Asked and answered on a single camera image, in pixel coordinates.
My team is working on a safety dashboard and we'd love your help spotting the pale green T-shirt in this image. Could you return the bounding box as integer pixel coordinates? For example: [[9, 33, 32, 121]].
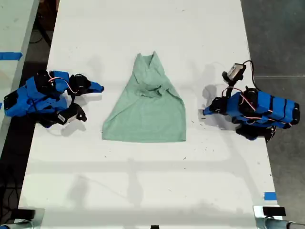
[[102, 50, 187, 143]]

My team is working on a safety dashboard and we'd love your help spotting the long blue tape strip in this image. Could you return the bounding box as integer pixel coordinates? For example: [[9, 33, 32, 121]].
[[0, 52, 23, 61]]

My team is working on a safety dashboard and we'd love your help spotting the white side table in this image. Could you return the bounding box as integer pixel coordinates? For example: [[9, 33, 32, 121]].
[[0, 0, 41, 153]]

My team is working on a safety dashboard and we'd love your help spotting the small black box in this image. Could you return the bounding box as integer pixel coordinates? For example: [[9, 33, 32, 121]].
[[17, 209, 36, 218], [263, 207, 286, 217]]

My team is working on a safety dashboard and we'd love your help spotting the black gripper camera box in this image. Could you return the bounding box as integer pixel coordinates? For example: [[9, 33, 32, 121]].
[[222, 62, 247, 86], [55, 103, 88, 125]]

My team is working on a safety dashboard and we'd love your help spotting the black camera cable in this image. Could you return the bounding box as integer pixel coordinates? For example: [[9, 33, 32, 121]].
[[242, 60, 259, 92]]

